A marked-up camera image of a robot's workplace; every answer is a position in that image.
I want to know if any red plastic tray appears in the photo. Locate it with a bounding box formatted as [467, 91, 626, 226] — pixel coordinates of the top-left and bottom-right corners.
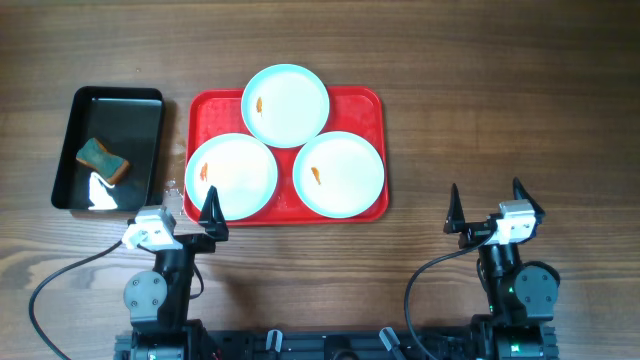
[186, 86, 386, 227]

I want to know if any left black cable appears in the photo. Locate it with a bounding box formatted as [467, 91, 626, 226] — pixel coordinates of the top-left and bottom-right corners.
[28, 239, 125, 360]

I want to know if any white plate top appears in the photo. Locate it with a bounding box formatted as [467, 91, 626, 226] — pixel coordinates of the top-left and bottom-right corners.
[241, 64, 330, 148]

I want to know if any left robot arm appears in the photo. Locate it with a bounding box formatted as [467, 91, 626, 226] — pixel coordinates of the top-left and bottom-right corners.
[114, 187, 229, 360]

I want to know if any white plate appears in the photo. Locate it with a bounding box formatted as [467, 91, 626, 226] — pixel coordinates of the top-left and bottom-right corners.
[241, 64, 330, 148]
[292, 131, 385, 219]
[185, 133, 278, 221]

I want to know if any green orange sponge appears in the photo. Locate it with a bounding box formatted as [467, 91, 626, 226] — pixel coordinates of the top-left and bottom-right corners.
[76, 138, 130, 185]

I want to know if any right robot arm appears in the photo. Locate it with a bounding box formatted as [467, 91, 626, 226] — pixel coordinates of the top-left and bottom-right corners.
[444, 178, 561, 360]

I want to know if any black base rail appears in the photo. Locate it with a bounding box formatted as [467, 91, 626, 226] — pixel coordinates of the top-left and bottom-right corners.
[114, 327, 559, 360]

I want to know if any black water basin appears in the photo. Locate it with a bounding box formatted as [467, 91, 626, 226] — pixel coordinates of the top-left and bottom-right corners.
[51, 86, 165, 211]

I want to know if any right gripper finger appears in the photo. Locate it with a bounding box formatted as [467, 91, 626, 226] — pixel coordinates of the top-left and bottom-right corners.
[512, 177, 546, 220]
[443, 183, 466, 234]

